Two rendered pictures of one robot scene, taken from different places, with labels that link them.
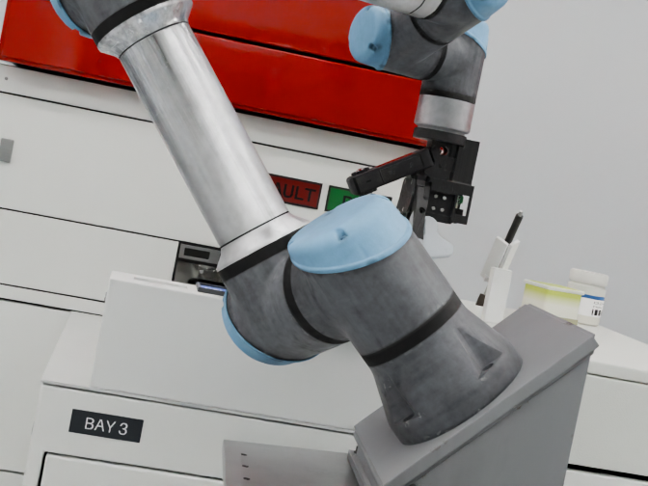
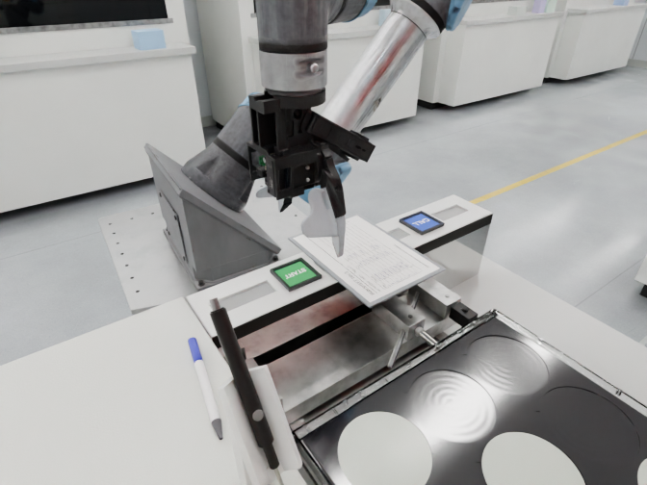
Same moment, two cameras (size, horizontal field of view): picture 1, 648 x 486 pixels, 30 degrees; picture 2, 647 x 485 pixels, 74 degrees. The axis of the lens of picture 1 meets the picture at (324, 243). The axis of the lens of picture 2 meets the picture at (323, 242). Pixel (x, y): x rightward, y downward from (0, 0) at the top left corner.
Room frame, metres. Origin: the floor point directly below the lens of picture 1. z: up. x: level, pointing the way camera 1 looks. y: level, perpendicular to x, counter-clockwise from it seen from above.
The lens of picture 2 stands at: (2.08, -0.32, 1.34)
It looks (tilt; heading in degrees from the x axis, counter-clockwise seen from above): 33 degrees down; 154
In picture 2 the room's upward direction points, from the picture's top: straight up
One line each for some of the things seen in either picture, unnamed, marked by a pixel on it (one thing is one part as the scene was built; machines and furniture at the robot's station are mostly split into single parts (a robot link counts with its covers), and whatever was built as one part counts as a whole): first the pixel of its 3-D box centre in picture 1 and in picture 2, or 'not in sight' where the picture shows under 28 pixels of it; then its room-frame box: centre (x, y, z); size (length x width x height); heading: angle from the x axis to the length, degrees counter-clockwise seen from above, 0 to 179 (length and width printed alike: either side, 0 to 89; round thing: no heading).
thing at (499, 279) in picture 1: (496, 279); (262, 448); (1.89, -0.28, 1.03); 0.06 x 0.04 x 0.13; 9
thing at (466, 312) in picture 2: not in sight; (463, 314); (1.74, 0.09, 0.90); 0.04 x 0.02 x 0.03; 9
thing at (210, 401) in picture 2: not in sight; (204, 383); (1.76, -0.30, 0.97); 0.14 x 0.01 x 0.01; 179
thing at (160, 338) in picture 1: (307, 363); (359, 282); (1.59, -0.01, 0.89); 0.55 x 0.09 x 0.14; 99
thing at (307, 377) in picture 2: not in sight; (357, 349); (1.70, -0.08, 0.87); 0.36 x 0.08 x 0.03; 99
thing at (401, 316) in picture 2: not in sight; (398, 314); (1.69, 0.00, 0.89); 0.08 x 0.03 x 0.03; 9
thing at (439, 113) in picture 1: (443, 117); (295, 70); (1.61, -0.12, 1.24); 0.08 x 0.08 x 0.05
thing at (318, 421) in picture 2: not in sight; (408, 366); (1.78, -0.05, 0.90); 0.38 x 0.01 x 0.01; 99
